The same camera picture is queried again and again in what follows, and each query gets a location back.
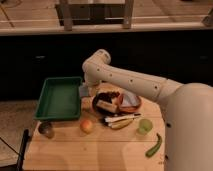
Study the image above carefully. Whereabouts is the small grey metal cup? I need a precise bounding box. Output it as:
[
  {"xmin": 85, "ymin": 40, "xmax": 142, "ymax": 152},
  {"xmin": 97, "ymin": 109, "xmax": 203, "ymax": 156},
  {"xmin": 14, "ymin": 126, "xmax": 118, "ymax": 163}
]
[{"xmin": 38, "ymin": 122, "xmax": 54, "ymax": 138}]

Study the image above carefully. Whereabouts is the black pole left edge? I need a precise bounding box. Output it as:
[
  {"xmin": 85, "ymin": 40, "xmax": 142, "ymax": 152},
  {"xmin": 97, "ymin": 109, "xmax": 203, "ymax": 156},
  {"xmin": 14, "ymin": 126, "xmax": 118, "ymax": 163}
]
[{"xmin": 16, "ymin": 129, "xmax": 29, "ymax": 171}]

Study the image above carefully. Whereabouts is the banana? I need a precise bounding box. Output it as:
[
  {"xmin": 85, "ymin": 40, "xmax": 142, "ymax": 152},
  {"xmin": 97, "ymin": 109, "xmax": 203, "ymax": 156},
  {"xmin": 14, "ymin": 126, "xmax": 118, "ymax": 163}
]
[{"xmin": 111, "ymin": 119, "xmax": 133, "ymax": 130}]

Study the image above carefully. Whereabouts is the green chili pepper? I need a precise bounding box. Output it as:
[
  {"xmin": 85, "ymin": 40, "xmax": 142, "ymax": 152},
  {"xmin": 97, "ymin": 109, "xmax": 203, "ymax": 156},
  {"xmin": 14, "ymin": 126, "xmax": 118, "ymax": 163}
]
[{"xmin": 145, "ymin": 133, "xmax": 162, "ymax": 158}]

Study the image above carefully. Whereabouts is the black handled knife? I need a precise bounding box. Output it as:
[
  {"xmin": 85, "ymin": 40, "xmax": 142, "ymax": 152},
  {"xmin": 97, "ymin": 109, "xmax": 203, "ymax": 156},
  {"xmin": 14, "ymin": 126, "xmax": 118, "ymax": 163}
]
[{"xmin": 100, "ymin": 113, "xmax": 141, "ymax": 124}]

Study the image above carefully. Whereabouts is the green plastic tray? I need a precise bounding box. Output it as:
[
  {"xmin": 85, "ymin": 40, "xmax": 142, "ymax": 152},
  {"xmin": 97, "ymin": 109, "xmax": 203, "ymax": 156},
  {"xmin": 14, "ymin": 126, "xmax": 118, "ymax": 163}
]
[{"xmin": 34, "ymin": 77, "xmax": 82, "ymax": 121}]

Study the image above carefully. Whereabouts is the green plastic cup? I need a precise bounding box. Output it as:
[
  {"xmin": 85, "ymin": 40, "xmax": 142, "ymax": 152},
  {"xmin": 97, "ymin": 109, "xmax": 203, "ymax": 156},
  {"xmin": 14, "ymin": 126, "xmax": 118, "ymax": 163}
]
[{"xmin": 138, "ymin": 119, "xmax": 153, "ymax": 135}]

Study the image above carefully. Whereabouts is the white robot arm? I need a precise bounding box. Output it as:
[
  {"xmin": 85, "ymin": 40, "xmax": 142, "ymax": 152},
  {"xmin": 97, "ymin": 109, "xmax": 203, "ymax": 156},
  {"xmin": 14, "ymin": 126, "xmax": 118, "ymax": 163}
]
[{"xmin": 82, "ymin": 49, "xmax": 213, "ymax": 171}]

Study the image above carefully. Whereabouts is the brown bowl with cloth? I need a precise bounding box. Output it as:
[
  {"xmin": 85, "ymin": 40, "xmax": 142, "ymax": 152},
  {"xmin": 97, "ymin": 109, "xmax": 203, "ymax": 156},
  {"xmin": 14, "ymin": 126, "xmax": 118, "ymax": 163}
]
[{"xmin": 117, "ymin": 93, "xmax": 142, "ymax": 113}]

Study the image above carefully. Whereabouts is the wooden frame in background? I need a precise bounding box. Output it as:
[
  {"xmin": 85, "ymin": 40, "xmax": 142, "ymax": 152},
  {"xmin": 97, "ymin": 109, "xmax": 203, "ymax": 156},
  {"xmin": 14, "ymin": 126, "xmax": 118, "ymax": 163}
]
[{"xmin": 55, "ymin": 0, "xmax": 134, "ymax": 31}]

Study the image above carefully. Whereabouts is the blue sponge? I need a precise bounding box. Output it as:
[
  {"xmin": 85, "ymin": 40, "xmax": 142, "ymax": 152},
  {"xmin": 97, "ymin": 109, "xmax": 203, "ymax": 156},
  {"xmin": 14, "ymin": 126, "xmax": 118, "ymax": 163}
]
[{"xmin": 79, "ymin": 85, "xmax": 89, "ymax": 97}]

